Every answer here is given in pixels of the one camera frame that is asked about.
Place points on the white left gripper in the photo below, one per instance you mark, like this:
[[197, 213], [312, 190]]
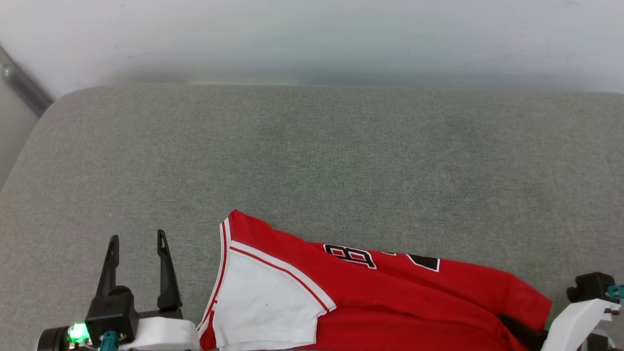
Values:
[[163, 335]]

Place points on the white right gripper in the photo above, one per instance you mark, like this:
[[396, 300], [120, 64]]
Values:
[[577, 324]]

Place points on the red and white basketball jersey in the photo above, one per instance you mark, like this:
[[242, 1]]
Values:
[[390, 302]]

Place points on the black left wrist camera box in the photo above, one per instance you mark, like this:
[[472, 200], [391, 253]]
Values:
[[112, 314]]

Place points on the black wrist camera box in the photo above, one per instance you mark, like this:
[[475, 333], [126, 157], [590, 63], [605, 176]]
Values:
[[590, 286], [112, 314]]

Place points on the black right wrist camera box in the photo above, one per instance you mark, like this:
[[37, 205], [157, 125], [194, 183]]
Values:
[[590, 286]]

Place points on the grey metal wall strip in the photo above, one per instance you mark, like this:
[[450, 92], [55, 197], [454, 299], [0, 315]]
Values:
[[24, 87]]

